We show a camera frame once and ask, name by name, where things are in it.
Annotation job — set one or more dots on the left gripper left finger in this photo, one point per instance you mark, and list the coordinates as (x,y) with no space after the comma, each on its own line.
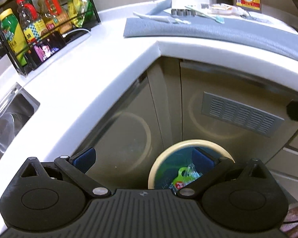
(75,168)

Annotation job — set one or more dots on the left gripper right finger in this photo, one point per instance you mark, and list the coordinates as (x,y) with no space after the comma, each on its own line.
(211,168)

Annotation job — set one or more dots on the clear plastic bag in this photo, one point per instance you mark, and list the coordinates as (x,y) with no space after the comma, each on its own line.
(189,174)

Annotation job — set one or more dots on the green snack wrapper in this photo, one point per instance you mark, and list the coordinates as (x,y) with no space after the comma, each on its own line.
(177,183)

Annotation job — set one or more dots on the orange snack wrapper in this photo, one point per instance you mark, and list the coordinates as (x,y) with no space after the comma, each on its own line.
(225,9)

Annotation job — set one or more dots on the cream trash bin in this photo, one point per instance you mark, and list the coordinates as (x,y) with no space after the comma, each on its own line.
(181,145)

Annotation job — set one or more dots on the blue bin liner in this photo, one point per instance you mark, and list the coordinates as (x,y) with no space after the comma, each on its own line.
(168,170)

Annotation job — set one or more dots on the grey counter mat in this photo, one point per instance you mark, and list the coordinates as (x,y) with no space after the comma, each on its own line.
(276,37)

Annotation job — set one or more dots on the cabinet vent grille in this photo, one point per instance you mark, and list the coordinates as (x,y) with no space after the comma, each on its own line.
(240,114)

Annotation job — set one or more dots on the glass pot lid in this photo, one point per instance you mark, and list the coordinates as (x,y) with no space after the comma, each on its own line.
(7,132)

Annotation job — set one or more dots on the printed paper sheet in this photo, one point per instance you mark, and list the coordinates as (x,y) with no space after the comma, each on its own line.
(254,19)

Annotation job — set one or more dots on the green toothbrush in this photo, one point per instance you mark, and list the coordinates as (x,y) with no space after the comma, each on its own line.
(199,12)

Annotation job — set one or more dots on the black smartphone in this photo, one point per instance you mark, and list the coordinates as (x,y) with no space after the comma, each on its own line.
(44,49)

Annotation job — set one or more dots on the metal cookie cutter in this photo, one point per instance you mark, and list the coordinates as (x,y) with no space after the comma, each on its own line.
(182,13)

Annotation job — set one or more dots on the green yellow-cap bottle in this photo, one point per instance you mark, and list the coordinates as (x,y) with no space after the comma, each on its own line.
(13,33)

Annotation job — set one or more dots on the amber red-label oil bottle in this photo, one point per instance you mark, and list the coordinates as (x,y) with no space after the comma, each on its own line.
(54,16)

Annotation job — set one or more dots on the yellow green snack bag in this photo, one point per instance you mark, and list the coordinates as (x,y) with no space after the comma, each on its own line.
(79,11)

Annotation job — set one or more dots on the red-handle oil bottle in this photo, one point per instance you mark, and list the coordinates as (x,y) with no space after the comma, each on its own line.
(31,22)

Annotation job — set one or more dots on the black wire spice rack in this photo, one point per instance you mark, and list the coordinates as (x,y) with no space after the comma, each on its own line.
(69,37)

